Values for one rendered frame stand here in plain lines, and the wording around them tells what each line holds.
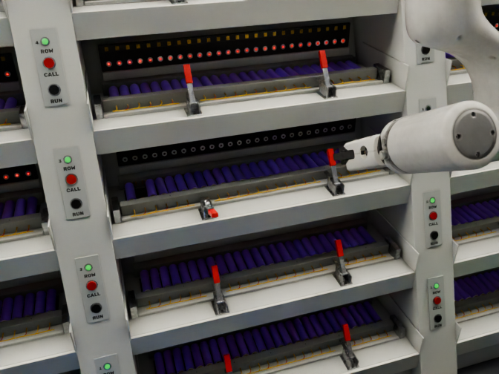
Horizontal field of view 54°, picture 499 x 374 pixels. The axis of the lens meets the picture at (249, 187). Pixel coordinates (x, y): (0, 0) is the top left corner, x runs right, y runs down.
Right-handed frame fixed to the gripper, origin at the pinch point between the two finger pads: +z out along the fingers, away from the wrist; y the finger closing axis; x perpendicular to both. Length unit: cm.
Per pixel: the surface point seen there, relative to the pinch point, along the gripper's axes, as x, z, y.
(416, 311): -36.3, 14.0, 15.9
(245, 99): 13.7, 9.7, -16.1
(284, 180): -3.1, 14.4, -9.3
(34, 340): -25, 16, -62
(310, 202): -8.1, 8.9, -6.7
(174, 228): -8.2, 8.9, -33.5
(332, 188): -6.1, 10.1, -1.0
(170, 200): -3.3, 13.9, -33.0
